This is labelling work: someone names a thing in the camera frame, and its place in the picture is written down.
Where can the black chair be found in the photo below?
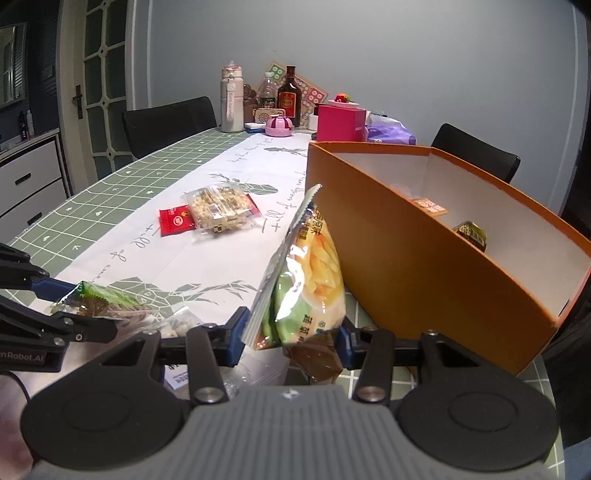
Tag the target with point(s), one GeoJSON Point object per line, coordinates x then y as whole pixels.
{"type": "Point", "coordinates": [475, 152]}
{"type": "Point", "coordinates": [171, 124]}

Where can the dotted paper card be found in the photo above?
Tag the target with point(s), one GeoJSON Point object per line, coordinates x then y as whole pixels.
{"type": "Point", "coordinates": [276, 73]}
{"type": "Point", "coordinates": [314, 94]}

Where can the clear packet of white candy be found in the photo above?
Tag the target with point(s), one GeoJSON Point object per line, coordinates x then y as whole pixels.
{"type": "Point", "coordinates": [178, 323]}

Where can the black and gold snack packet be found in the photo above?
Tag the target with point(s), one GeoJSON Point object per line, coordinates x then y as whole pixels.
{"type": "Point", "coordinates": [471, 233]}

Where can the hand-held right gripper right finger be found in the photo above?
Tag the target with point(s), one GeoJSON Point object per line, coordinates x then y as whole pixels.
{"type": "Point", "coordinates": [344, 345]}

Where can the glass pane door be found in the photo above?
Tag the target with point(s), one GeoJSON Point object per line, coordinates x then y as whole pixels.
{"type": "Point", "coordinates": [106, 69]}

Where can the purple tissue pack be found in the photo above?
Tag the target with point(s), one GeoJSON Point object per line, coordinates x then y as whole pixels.
{"type": "Point", "coordinates": [392, 134]}

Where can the person's left forearm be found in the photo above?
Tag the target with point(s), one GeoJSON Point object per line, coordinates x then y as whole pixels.
{"type": "Point", "coordinates": [11, 424]}

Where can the white drawer cabinet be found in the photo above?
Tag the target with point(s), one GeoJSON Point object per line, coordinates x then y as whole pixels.
{"type": "Point", "coordinates": [32, 180]}

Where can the brown liquor bottle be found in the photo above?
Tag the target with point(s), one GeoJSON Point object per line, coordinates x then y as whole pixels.
{"type": "Point", "coordinates": [289, 99]}

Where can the orange label snack packet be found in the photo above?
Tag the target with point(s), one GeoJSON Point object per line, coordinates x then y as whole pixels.
{"type": "Point", "coordinates": [429, 206]}

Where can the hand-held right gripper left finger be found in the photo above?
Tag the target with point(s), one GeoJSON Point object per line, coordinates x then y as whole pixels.
{"type": "Point", "coordinates": [238, 337]}

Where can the clear water bottle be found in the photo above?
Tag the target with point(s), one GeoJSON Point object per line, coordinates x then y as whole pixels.
{"type": "Point", "coordinates": [267, 92]}

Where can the white thermos bottle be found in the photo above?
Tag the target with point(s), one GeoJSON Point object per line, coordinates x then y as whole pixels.
{"type": "Point", "coordinates": [232, 106]}

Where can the peanut brittle packet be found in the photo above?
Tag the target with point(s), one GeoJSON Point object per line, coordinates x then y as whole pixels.
{"type": "Point", "coordinates": [219, 207]}

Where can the orange cardboard box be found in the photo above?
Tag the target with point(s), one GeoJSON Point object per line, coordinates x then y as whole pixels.
{"type": "Point", "coordinates": [392, 258]}

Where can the red sachet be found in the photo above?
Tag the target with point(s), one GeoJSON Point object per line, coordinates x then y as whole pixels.
{"type": "Point", "coordinates": [175, 221]}

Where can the white deer print table runner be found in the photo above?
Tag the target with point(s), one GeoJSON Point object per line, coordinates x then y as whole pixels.
{"type": "Point", "coordinates": [138, 258]}

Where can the red flower ornament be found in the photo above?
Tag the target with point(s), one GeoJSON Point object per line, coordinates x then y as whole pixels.
{"type": "Point", "coordinates": [344, 100]}

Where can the flat blue and white case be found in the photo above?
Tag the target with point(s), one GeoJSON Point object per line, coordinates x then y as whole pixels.
{"type": "Point", "coordinates": [254, 126]}

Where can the white flat packet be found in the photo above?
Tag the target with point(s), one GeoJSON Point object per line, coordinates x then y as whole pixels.
{"type": "Point", "coordinates": [263, 369]}

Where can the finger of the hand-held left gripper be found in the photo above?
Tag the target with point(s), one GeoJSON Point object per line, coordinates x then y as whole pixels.
{"type": "Point", "coordinates": [46, 325]}
{"type": "Point", "coordinates": [55, 290]}

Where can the small beige radio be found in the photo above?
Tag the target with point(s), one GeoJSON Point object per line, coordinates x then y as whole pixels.
{"type": "Point", "coordinates": [264, 115]}

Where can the black chair back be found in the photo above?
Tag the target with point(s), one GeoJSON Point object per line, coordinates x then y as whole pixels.
{"type": "Point", "coordinates": [475, 152]}

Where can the green and brown snack packet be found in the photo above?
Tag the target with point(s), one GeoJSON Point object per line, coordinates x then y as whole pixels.
{"type": "Point", "coordinates": [106, 300]}

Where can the pink gift box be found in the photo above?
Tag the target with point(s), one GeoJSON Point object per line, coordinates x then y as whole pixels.
{"type": "Point", "coordinates": [339, 123]}

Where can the green chips packet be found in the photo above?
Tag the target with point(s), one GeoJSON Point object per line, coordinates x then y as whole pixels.
{"type": "Point", "coordinates": [314, 267]}

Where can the pink round gadget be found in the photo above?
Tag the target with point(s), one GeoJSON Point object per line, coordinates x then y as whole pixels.
{"type": "Point", "coordinates": [279, 125]}

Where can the small white box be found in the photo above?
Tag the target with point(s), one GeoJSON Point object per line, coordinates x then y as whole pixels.
{"type": "Point", "coordinates": [312, 123]}

